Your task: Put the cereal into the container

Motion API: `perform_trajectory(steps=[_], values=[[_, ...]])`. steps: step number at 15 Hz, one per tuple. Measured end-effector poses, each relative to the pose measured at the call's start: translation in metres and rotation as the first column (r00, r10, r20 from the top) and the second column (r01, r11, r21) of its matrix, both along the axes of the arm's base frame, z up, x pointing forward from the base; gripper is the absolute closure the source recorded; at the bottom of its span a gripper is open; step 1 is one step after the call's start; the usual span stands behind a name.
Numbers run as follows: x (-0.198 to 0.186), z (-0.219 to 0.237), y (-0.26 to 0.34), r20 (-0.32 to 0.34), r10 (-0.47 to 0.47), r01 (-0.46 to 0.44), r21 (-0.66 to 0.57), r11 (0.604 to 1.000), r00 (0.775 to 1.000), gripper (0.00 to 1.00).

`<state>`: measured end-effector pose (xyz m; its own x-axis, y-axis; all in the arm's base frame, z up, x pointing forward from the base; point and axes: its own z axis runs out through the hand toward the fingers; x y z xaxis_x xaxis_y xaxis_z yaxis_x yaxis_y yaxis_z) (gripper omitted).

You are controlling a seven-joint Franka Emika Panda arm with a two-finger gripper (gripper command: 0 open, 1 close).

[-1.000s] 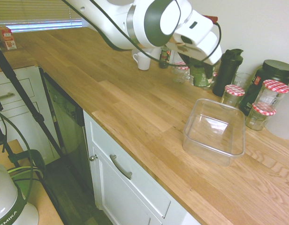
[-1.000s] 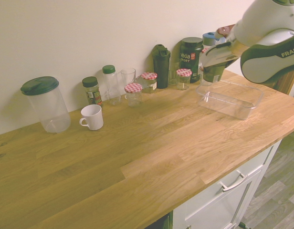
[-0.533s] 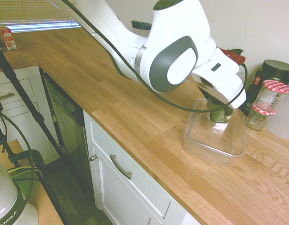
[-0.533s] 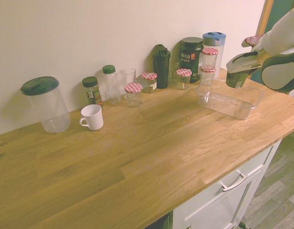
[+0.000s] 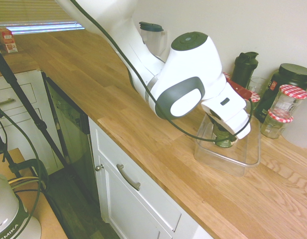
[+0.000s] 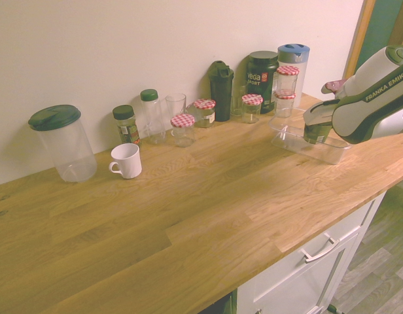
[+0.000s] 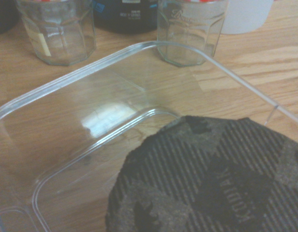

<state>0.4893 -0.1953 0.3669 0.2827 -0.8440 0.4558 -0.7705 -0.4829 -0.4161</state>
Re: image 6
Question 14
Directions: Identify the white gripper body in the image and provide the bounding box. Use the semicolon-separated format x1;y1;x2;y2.
302;99;340;128

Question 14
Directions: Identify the clear rectangular plastic container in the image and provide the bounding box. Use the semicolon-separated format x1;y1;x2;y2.
268;107;353;166

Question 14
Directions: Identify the clear pitcher blue lid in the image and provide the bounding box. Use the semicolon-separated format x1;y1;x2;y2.
277;43;311;111

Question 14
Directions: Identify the black protein powder tub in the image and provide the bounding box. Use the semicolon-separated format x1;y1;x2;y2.
246;50;281;115

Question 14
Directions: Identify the clear glass tumbler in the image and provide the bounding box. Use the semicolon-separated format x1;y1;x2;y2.
230;85;249;117

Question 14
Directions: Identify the black shaker bottle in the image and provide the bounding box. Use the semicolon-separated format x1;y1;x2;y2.
209;60;235;123

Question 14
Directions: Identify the labelled jar red checkered lid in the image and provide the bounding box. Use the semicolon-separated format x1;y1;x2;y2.
192;98;217;129

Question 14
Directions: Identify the empty jar red checkered lid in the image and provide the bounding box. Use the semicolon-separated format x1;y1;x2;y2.
169;114;196;148

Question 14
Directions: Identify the tall clear drinking glass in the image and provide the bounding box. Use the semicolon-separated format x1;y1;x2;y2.
165;93;188;132

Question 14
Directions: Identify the clear bottle green cap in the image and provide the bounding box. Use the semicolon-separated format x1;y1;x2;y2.
139;88;167;145

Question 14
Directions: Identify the dark-lidded labelled spice jar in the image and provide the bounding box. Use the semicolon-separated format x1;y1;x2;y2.
112;104;143;147

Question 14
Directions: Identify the white ceramic mug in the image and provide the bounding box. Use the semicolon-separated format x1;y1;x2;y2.
109;143;143;180

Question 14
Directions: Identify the large clear canister green lid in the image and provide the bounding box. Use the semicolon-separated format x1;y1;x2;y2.
27;104;98;183

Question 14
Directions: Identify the wooden door frame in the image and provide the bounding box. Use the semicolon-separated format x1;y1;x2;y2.
343;0;377;79

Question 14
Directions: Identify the metal drawer handle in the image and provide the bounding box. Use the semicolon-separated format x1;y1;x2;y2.
299;235;341;264

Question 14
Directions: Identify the white drawer with handle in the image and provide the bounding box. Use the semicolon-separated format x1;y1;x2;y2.
236;192;388;314

